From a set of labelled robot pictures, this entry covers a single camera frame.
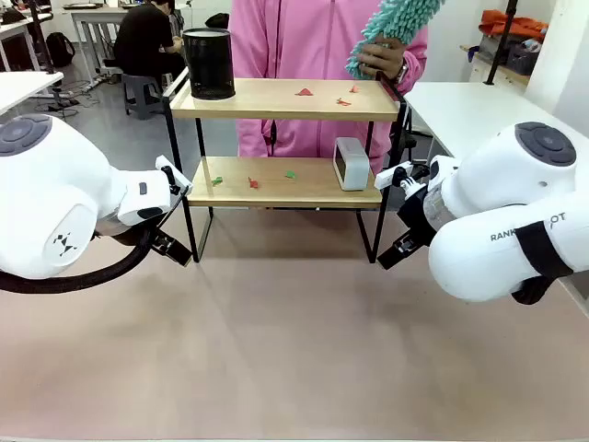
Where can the two-tier wooden metal shelf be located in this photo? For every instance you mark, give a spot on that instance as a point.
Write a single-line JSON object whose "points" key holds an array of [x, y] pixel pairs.
{"points": [[276, 108]]}

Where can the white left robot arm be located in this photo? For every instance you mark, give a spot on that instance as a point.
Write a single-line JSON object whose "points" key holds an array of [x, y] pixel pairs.
{"points": [[46, 184]]}

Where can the orange cloth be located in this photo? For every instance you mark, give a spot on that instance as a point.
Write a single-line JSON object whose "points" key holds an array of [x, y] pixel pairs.
{"points": [[524, 25]]}

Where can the pink jacket torso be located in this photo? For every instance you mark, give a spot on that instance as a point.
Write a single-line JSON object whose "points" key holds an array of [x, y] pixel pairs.
{"points": [[299, 41]]}

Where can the large red paper scrap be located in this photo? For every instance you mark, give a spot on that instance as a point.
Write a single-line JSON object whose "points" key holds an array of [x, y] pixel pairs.
{"points": [[304, 93]]}

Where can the grey plastic stool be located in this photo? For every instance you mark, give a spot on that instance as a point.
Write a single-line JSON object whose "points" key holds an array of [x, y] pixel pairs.
{"points": [[145, 89]]}

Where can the pink sleeved left forearm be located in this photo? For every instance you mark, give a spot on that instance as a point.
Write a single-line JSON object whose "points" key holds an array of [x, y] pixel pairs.
{"points": [[415, 64]]}

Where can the white side table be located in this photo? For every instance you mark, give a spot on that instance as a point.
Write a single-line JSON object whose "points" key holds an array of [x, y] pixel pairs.
{"points": [[465, 110], [23, 87]]}

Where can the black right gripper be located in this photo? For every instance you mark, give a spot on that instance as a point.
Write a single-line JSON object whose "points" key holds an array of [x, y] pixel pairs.
{"points": [[416, 216]]}

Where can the white desk clock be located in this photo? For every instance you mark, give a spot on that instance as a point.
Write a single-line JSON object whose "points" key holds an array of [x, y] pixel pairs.
{"points": [[352, 166]]}

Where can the black stand pole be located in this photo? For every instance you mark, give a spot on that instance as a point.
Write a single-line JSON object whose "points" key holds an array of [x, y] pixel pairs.
{"points": [[501, 41], [43, 41]]}

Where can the grey background desk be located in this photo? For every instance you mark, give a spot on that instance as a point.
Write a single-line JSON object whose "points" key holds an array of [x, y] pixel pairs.
{"points": [[96, 14]]}

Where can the wrist watch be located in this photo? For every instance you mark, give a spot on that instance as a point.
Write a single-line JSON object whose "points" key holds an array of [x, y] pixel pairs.
{"points": [[403, 73]]}

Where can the seated person in black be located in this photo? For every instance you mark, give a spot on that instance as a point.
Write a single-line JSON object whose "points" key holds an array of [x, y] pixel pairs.
{"points": [[142, 37]]}

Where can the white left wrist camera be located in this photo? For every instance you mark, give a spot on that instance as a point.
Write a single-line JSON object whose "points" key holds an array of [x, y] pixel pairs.
{"points": [[172, 177]]}

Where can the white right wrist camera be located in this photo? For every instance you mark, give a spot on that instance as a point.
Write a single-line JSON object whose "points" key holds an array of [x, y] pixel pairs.
{"points": [[391, 177]]}

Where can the teal chenille duster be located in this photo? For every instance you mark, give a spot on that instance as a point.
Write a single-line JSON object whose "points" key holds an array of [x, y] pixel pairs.
{"points": [[391, 23]]}

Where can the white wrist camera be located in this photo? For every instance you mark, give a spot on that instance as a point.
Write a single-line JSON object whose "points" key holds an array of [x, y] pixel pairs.
{"points": [[172, 177], [391, 177]]}

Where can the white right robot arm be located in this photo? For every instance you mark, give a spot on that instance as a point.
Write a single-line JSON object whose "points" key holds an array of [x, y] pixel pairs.
{"points": [[506, 193]]}

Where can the person's left hand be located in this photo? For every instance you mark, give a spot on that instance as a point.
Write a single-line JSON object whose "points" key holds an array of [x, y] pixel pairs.
{"points": [[384, 60]]}

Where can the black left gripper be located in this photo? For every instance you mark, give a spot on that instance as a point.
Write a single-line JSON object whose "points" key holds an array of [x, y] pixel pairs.
{"points": [[158, 239]]}

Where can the black backpack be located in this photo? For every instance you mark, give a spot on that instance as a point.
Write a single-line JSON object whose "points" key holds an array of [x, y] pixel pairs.
{"points": [[60, 48]]}

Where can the black mesh pen holder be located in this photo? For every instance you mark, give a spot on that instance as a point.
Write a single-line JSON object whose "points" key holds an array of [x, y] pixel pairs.
{"points": [[209, 64]]}

